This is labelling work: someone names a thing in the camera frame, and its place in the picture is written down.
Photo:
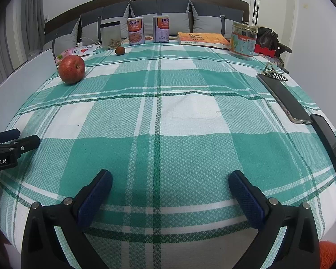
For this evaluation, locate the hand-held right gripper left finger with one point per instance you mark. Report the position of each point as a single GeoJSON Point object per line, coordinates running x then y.
{"type": "Point", "coordinates": [96, 199]}

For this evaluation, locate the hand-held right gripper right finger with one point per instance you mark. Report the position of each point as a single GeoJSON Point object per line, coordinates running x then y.
{"type": "Point", "coordinates": [245, 199]}

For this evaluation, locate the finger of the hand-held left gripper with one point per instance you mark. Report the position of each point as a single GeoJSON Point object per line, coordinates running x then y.
{"type": "Point", "coordinates": [26, 144]}
{"type": "Point", "coordinates": [5, 136]}

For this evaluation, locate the red apple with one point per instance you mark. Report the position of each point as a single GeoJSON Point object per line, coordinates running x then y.
{"type": "Point", "coordinates": [72, 70]}

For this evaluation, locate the white board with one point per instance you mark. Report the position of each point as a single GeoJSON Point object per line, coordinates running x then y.
{"type": "Point", "coordinates": [22, 72]}

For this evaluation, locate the green white checkered tablecloth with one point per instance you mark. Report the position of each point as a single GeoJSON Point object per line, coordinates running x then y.
{"type": "Point", "coordinates": [168, 151]}

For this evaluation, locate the pink snack packet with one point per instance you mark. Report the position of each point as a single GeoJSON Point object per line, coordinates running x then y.
{"type": "Point", "coordinates": [67, 54]}

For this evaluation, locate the black smartphone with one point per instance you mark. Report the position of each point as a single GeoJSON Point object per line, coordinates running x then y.
{"type": "Point", "coordinates": [330, 148]}

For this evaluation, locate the orange fuzzy rug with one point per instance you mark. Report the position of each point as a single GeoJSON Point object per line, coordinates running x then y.
{"type": "Point", "coordinates": [330, 255]}

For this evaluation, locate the grey curtain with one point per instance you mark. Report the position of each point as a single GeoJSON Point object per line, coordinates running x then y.
{"type": "Point", "coordinates": [14, 33]}

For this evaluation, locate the gold edged smartphone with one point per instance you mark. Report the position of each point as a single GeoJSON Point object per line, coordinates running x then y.
{"type": "Point", "coordinates": [285, 99]}

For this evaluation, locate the white packet with red print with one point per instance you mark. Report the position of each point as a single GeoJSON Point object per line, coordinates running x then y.
{"type": "Point", "coordinates": [88, 50]}

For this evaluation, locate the grey two-tone pillow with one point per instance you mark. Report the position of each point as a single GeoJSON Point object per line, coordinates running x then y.
{"type": "Point", "coordinates": [159, 7]}
{"type": "Point", "coordinates": [109, 12]}
{"type": "Point", "coordinates": [64, 37]}
{"type": "Point", "coordinates": [212, 19]}

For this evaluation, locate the striped hair clip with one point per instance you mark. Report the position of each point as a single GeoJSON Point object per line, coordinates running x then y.
{"type": "Point", "coordinates": [275, 75]}

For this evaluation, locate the small brown round fruit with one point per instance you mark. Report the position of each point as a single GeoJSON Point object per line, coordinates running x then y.
{"type": "Point", "coordinates": [120, 51]}

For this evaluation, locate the clear pouch of dried snacks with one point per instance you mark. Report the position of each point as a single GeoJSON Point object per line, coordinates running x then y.
{"type": "Point", "coordinates": [110, 36]}

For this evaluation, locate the red box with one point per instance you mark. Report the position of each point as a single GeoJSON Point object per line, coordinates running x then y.
{"type": "Point", "coordinates": [264, 51]}

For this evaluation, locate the dark chair armrest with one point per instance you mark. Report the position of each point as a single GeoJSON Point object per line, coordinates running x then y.
{"type": "Point", "coordinates": [284, 51]}

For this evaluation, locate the clear jar with green label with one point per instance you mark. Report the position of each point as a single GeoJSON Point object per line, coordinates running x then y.
{"type": "Point", "coordinates": [243, 43]}

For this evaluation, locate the orange and purple food canister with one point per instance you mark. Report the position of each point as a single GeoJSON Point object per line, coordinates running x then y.
{"type": "Point", "coordinates": [161, 29]}
{"type": "Point", "coordinates": [136, 32]}

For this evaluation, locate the black bag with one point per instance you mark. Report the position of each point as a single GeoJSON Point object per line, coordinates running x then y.
{"type": "Point", "coordinates": [267, 36]}

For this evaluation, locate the orange cover book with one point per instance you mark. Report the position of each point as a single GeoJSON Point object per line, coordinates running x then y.
{"type": "Point", "coordinates": [203, 39]}

